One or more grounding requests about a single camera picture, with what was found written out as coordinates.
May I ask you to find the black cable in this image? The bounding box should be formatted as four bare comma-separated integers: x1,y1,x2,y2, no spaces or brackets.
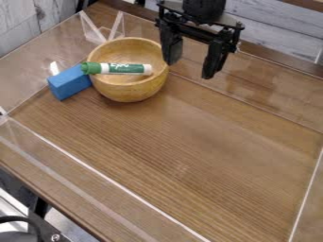
0,215,42,242

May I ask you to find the brown wooden bowl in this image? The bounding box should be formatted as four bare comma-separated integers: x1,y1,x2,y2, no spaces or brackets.
80,37,169,103

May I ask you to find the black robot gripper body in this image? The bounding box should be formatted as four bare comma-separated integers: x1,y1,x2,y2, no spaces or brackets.
156,0,244,53

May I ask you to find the clear acrylic corner bracket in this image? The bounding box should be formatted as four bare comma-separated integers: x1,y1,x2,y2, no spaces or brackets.
80,11,125,45

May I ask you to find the blue rectangular block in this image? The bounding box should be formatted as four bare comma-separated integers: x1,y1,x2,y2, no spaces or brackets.
46,64,92,100

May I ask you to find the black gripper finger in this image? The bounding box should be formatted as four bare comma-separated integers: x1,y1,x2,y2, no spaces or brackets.
160,22,182,65
201,40,228,79

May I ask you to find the green white dry-erase marker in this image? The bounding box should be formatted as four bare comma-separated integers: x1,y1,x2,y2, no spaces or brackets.
80,61,152,76

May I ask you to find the black table leg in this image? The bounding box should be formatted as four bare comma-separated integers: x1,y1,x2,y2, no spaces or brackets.
33,197,49,218

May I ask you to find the clear acrylic tray wall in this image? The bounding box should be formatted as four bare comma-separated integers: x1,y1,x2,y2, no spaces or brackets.
0,107,210,242

